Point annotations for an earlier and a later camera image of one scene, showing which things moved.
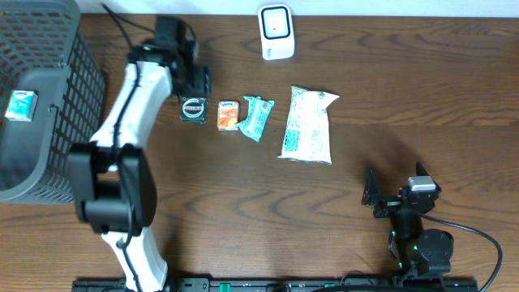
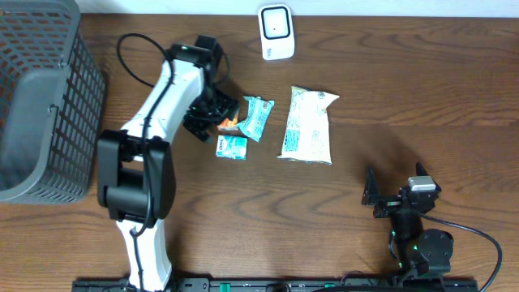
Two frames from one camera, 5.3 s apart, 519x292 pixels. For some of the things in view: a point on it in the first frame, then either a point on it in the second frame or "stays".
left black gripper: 202,79 → 203,127
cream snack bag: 307,132 stays
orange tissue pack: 228,115 stays
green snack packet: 259,109 stays
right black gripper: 388,203 stays
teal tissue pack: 22,105 → 232,147
